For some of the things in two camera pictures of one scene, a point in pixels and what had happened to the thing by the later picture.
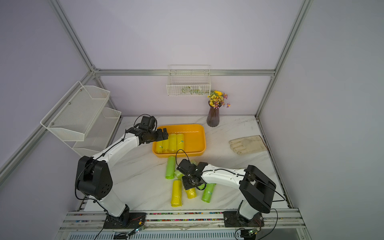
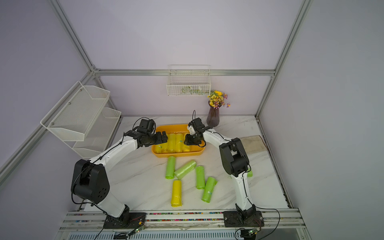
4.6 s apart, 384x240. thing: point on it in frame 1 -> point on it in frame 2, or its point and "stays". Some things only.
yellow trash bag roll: [180, 142] stays
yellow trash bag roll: [165, 145] stays
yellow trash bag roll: [160, 147] stays
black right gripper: [187, 184] -> [187, 138]
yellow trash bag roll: [191, 193] -> [186, 148]
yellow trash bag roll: [173, 143] stays
